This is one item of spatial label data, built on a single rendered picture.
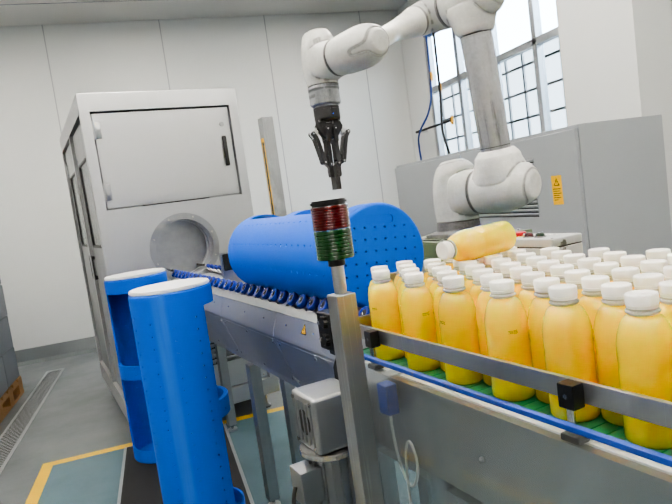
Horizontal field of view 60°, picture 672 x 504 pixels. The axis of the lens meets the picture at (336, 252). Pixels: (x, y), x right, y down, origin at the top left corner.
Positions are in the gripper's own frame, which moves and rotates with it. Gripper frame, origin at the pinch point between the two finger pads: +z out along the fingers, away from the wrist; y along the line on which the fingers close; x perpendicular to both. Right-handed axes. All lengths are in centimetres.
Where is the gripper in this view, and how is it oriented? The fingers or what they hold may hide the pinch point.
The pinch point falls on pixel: (335, 177)
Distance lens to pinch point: 171.1
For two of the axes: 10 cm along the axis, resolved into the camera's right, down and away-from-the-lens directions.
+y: -8.7, 1.6, -4.6
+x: 4.7, 0.1, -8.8
